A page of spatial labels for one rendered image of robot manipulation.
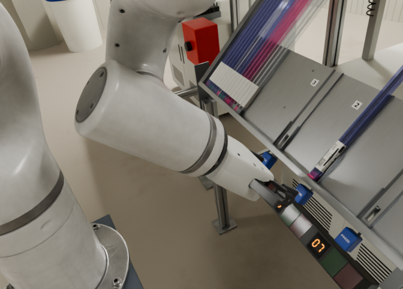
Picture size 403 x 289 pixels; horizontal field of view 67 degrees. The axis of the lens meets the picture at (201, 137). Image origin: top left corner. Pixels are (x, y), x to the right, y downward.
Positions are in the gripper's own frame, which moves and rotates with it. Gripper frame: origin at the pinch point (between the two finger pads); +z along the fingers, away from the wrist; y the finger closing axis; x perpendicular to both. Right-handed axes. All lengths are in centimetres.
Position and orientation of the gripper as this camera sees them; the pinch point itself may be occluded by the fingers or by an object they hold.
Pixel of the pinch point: (270, 178)
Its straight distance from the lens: 51.5
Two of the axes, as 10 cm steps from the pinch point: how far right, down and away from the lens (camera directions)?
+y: 4.1, 5.0, -7.6
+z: 7.1, 3.5, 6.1
